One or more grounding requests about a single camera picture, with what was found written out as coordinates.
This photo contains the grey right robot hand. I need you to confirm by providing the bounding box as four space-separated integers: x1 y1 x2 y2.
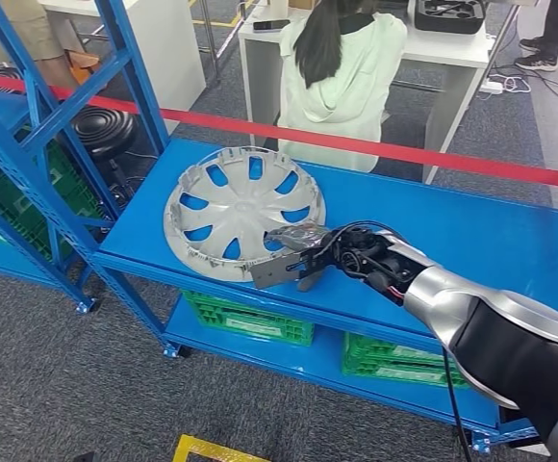
267 222 334 294

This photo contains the silver plastic wheel hubcap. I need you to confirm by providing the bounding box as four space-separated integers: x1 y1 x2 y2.
163 145 327 284

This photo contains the person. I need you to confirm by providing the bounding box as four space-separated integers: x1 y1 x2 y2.
0 0 87 90
277 0 408 174
514 0 558 72

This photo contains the red barrier belt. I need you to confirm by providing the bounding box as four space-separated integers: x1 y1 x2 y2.
0 69 558 193

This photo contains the black smartphone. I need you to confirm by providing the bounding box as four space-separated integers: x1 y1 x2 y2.
253 18 291 33

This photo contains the grey metal table leg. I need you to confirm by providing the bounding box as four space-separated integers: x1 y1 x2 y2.
481 3 521 90
197 0 222 86

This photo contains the yellow floor tape square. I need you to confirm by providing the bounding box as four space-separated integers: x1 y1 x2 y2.
171 434 271 462

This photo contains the white desk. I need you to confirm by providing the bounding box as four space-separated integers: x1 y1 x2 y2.
237 0 494 186
38 0 208 132

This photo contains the black round stool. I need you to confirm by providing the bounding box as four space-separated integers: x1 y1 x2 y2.
69 105 138 199

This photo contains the black moulded tray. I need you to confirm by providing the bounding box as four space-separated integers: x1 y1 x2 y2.
414 0 488 37

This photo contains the orange brown seat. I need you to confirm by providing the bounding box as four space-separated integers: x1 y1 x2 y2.
67 50 102 86

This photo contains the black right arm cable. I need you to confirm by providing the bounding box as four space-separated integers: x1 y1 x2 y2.
441 346 475 462

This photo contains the white coiled cable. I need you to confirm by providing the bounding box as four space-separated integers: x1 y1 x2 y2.
495 73 532 95

